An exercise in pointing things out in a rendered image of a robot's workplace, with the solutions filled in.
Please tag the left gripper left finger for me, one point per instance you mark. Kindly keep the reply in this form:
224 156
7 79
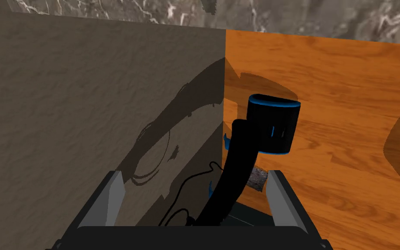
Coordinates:
107 205

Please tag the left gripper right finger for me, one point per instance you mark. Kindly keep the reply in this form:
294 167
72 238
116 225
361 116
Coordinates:
280 205

